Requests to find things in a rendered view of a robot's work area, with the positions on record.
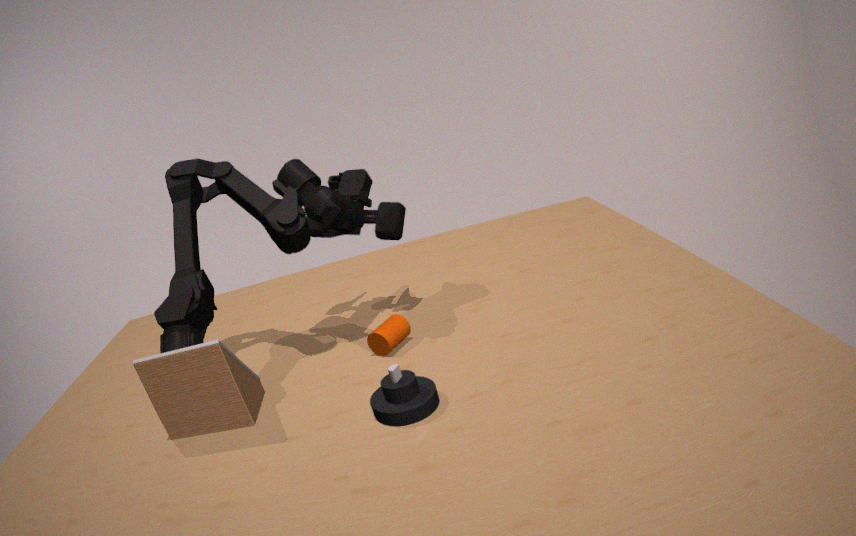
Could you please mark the orange knob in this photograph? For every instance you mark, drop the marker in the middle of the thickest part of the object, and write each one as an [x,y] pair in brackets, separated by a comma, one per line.
[388,335]

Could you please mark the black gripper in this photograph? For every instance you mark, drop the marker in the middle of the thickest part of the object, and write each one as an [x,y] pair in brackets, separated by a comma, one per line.
[389,221]

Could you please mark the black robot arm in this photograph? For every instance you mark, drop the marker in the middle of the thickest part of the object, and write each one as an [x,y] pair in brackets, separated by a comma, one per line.
[189,308]

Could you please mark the black round pedestal with silver shaft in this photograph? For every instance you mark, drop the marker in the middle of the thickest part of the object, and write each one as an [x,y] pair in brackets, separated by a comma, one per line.
[404,398]

